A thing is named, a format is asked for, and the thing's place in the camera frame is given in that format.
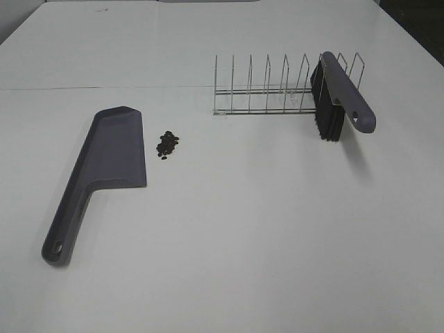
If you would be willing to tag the pile of coffee beans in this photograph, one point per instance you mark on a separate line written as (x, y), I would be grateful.
(168, 142)

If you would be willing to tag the metal wire dish rack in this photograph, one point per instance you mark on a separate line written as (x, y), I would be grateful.
(289, 91)

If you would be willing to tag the grey plastic dustpan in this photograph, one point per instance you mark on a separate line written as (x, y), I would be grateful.
(111, 157)

